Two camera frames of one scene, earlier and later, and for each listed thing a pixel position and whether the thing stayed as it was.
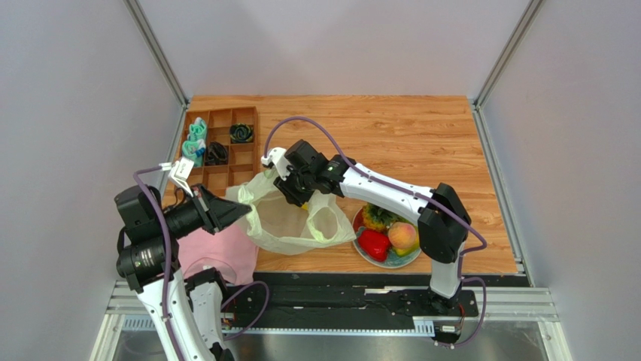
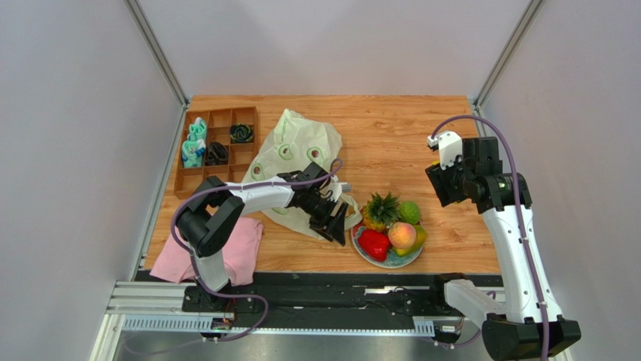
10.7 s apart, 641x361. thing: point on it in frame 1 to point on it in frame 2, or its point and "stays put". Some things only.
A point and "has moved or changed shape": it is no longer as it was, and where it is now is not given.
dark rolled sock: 241,132 stays put
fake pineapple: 376,219 stays put
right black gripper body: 289,189 to 443,183
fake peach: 402,235 stays put
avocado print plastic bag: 284,228 has moved or changed shape
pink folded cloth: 232,251 stays put
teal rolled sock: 198,130 stays put
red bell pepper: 375,244 stays put
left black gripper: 214,213 to 334,229
